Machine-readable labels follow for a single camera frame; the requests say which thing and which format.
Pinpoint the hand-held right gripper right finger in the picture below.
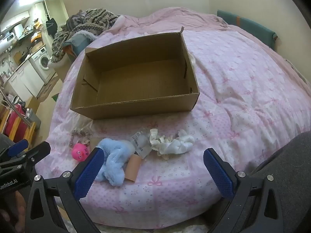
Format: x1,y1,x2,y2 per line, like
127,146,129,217
203,148,285,233

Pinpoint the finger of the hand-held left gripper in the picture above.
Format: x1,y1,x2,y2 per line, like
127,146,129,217
5,141,51,171
0,139,30,162

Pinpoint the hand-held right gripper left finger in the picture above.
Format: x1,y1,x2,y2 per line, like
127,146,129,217
24,147,105,233

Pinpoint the pink squishy toy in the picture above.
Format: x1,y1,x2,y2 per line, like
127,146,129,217
71,143,91,161

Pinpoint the light blue plush scrunchie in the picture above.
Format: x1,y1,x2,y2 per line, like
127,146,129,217
93,138,142,187

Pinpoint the brown lace scrunchie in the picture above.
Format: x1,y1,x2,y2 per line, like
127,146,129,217
70,129,93,148

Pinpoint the beige bandage roll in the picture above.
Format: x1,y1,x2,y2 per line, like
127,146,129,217
125,155,142,182

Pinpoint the cream ruffled scrunchie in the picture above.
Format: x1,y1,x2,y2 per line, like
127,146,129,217
149,128,171,161

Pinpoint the brown cardboard box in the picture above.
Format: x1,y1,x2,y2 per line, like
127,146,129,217
70,27,200,120

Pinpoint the person's left hand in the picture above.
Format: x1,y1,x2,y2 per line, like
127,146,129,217
8,190,28,233

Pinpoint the red bag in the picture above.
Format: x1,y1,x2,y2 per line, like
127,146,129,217
4,103,28,142

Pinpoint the clear plastic packet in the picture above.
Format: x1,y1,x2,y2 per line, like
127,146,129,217
131,128,154,160

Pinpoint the patterned floor mat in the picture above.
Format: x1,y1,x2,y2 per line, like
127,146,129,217
36,75,60,103

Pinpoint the white kitchen cabinet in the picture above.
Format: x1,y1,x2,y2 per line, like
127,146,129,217
7,62,45,99

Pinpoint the pink printed duvet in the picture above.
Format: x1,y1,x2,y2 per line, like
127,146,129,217
34,7,311,230

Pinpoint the light wooden stand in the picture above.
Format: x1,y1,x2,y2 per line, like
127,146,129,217
54,52,76,83

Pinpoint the white washing machine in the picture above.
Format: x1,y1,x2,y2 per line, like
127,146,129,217
30,46,57,83

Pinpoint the white microwave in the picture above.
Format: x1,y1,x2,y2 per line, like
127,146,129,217
2,32,17,42

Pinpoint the black hanging garment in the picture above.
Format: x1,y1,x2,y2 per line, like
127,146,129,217
46,17,59,36

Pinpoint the grey tabby cat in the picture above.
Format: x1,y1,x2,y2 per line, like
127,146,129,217
62,10,89,32

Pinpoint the patterned knit blanket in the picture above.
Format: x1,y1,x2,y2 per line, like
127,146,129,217
51,8,120,64

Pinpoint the teal cushion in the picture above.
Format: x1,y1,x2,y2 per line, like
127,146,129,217
217,10,278,48

